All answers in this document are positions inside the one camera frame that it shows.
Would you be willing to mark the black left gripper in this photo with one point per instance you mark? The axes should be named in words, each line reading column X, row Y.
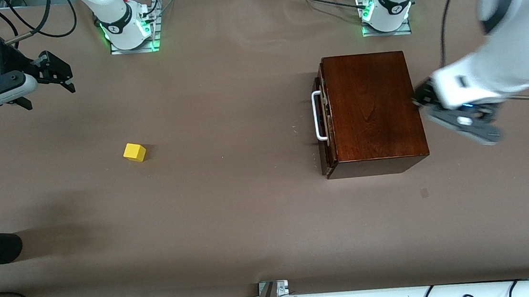
column 425, row 95

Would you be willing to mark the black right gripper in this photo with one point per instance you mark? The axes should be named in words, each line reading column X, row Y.
column 11, row 59

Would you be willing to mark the yellow block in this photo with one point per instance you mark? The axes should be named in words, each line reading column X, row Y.
column 134, row 152

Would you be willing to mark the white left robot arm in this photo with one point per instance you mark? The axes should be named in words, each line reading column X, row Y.
column 515, row 59

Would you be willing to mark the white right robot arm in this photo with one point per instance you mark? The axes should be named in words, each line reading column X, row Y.
column 114, row 13

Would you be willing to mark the dark brown wooden cabinet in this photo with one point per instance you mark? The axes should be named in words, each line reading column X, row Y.
column 371, row 110

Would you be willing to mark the aluminium left arm base plate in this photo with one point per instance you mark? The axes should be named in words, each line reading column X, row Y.
column 386, row 34

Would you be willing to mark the aluminium right arm base plate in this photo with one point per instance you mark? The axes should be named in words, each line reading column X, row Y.
column 136, row 50

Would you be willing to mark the metal corner bracket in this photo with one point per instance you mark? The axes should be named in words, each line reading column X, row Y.
column 281, row 288

